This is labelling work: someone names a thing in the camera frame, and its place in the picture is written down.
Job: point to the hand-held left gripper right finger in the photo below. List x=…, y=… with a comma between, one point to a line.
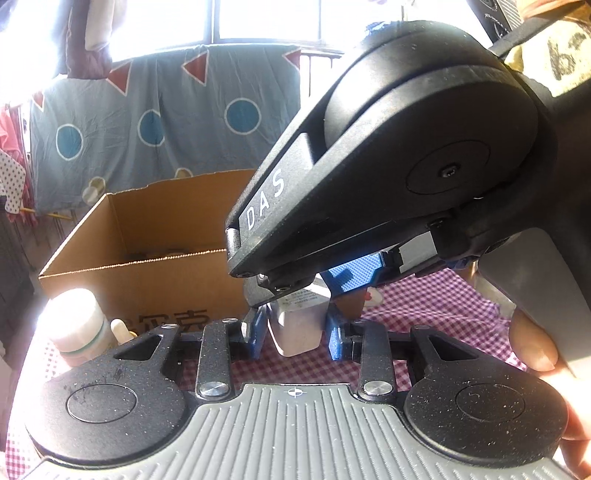
x=334, y=339

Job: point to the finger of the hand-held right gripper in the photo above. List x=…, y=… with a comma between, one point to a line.
x=286, y=286
x=353, y=274

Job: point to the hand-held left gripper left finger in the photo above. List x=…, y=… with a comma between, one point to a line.
x=258, y=332

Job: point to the white charger plug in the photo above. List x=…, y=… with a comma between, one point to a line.
x=300, y=327

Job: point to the brown cardboard box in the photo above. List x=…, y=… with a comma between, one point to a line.
x=152, y=286

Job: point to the person's right hand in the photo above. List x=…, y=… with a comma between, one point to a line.
x=535, y=341

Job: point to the red checkered tablecloth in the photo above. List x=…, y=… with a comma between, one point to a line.
x=415, y=302

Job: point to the metal window railing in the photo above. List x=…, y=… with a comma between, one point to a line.
x=318, y=78

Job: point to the green glass dropper bottle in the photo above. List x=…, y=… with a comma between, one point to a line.
x=123, y=331

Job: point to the black printed box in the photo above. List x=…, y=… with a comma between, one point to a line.
x=496, y=11

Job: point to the white lidded pill bottle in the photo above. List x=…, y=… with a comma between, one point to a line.
x=81, y=327

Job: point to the yellow printed cloth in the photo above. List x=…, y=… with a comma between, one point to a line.
x=563, y=50

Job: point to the blue printed blanket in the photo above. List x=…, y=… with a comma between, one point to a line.
x=161, y=124

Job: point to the white polka-dot cloth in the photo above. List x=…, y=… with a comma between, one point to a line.
x=11, y=180

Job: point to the pink hanging cloth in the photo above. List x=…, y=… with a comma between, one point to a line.
x=11, y=134

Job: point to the dark maroon hanging cloth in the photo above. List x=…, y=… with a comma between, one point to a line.
x=90, y=37

